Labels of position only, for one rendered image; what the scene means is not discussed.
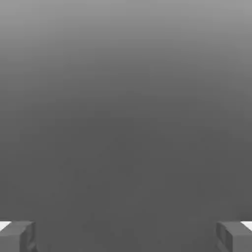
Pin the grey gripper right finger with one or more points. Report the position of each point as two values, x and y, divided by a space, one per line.
236 236

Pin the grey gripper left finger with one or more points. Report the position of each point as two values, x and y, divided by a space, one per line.
15 236

